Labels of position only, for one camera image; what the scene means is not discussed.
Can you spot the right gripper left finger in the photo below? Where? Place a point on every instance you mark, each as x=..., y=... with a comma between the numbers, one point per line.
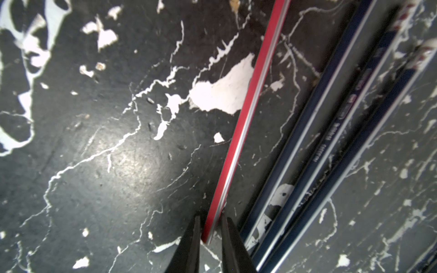
x=186, y=256

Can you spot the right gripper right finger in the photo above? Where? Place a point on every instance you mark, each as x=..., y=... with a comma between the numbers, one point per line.
x=235, y=257

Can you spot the red pencil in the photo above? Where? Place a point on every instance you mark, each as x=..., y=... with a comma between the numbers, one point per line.
x=272, y=34

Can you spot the dark blue pencil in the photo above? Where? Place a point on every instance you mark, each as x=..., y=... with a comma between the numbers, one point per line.
x=308, y=177
x=400, y=89
x=305, y=120

